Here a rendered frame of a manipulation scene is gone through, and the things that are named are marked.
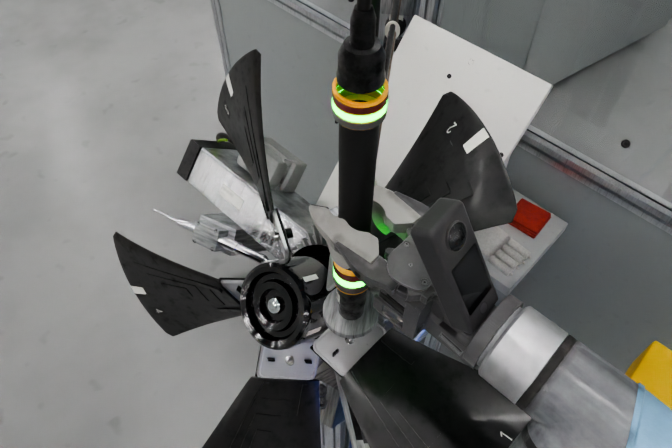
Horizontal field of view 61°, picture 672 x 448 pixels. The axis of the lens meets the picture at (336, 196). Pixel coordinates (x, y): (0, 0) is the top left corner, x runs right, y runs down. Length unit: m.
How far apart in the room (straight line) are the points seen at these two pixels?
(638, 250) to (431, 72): 0.68
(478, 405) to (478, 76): 0.49
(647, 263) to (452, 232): 1.01
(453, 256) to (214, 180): 0.68
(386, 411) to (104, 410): 1.50
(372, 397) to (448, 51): 0.54
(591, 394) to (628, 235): 0.93
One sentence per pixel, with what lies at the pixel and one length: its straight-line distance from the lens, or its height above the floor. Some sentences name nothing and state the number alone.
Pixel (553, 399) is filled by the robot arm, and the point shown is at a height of 1.47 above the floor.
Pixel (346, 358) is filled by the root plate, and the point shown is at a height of 1.18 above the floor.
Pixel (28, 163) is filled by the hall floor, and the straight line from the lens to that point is 2.94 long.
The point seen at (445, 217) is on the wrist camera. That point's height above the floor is 1.56.
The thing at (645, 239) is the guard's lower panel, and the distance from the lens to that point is 1.39.
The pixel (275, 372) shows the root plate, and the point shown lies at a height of 1.10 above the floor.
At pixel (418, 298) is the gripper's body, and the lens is 0.51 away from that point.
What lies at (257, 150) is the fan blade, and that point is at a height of 1.33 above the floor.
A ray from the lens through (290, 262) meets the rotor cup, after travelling 0.78.
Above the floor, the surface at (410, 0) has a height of 1.35.
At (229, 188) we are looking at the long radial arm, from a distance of 1.04.
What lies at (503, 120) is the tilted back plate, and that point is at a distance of 0.92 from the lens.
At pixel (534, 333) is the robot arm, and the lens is 0.50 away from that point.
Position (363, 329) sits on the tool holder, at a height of 1.27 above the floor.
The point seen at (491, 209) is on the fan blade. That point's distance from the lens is 0.63.
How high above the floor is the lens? 1.91
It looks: 51 degrees down
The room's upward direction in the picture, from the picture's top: straight up
